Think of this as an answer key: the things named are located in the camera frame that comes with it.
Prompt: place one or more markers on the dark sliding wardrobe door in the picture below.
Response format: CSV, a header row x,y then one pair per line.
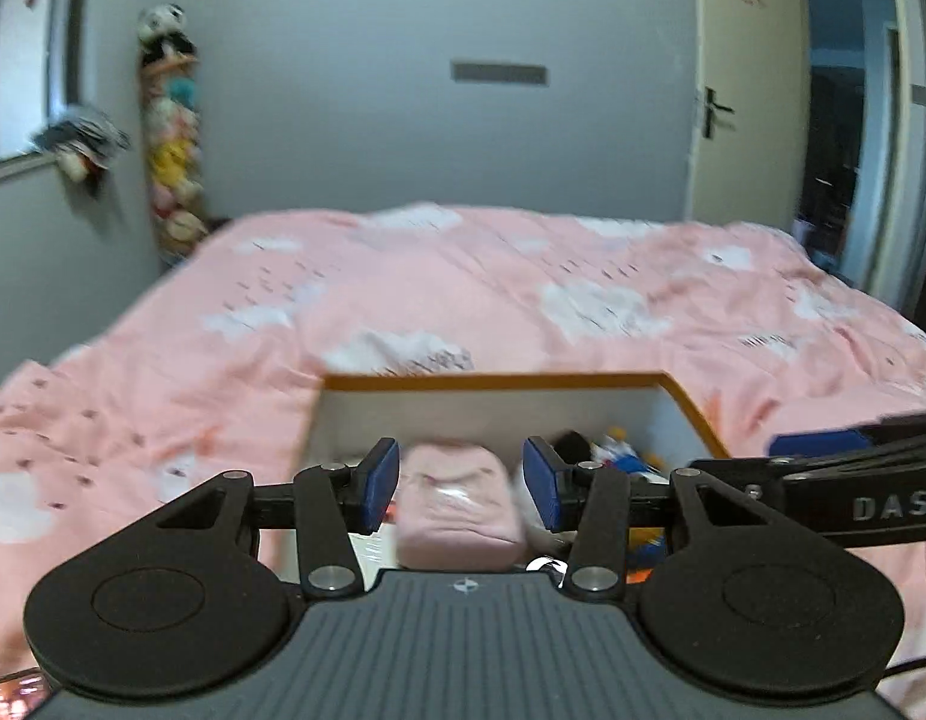
x,y
924,127

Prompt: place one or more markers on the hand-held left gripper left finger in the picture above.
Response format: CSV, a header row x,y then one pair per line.
x,y
379,484

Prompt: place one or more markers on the black smartphone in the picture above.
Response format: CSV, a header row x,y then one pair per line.
x,y
9,694

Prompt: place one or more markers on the cream door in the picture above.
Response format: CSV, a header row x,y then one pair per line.
x,y
748,90

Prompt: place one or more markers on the pink cloud print blanket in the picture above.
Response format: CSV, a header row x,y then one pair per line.
x,y
433,285

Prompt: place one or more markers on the long white box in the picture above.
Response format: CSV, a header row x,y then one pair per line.
x,y
373,555

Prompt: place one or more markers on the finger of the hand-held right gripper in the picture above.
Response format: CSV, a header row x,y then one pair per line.
x,y
763,469
815,444

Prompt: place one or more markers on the brown plush dog blue headphones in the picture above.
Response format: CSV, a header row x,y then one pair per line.
x,y
620,454

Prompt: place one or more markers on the orange cardboard box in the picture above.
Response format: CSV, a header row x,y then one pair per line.
x,y
508,382

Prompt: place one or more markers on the window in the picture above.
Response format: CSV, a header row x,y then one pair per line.
x,y
28,52

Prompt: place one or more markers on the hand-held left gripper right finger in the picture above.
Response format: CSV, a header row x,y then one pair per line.
x,y
544,486

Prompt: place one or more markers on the pale pink fabric pouch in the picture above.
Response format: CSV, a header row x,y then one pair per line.
x,y
455,510

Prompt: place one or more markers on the hanging column of plush toys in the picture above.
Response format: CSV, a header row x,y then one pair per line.
x,y
174,165

